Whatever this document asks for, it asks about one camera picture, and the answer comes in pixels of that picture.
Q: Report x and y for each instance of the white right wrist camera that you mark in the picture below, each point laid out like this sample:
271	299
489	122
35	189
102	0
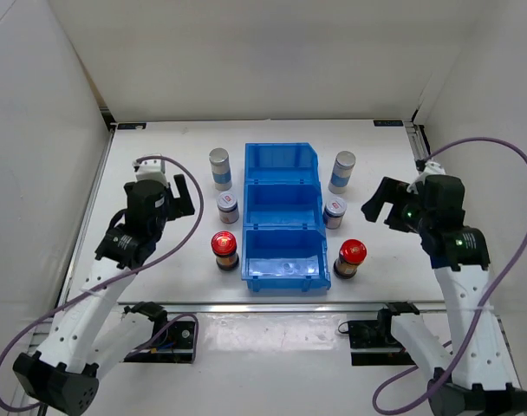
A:
425	168

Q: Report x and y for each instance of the blue near storage bin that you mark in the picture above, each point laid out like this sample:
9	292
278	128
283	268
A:
285	259

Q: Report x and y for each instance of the white cap spice jar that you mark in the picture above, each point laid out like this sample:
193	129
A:
333	213
227	207

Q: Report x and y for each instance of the blue far storage bin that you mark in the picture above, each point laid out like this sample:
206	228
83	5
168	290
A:
282	163

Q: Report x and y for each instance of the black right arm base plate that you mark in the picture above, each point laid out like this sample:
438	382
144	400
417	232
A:
368	348

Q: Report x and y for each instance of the silver cap shaker bottle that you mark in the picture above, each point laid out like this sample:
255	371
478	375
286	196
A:
341	173
220	168

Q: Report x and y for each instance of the aluminium frame rail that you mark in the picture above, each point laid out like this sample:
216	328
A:
79	241
418	140

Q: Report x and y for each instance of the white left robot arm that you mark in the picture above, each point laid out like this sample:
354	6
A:
66	369

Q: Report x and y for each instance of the aluminium right frame rail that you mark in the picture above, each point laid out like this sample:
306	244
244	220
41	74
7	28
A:
418	140

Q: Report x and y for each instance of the blue storage bin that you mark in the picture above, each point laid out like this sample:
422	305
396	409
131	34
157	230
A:
279	205
285	259
282	163

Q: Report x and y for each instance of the red cap sauce jar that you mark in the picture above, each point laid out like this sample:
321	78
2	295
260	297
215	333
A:
352	254
224	247

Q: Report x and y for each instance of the aluminium front table rail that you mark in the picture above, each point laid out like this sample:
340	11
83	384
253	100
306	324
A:
287	308

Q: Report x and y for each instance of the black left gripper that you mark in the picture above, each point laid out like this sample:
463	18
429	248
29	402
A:
180	205

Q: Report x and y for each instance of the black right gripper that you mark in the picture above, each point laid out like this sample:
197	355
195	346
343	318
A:
388	191

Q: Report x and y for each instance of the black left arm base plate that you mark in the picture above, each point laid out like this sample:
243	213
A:
176	346

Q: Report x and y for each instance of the blue middle storage bin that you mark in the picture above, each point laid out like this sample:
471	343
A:
279	205

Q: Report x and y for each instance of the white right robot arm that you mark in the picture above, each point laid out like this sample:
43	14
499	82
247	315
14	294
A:
475	377

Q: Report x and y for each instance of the aluminium left frame rail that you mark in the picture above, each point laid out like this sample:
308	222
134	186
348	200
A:
79	241

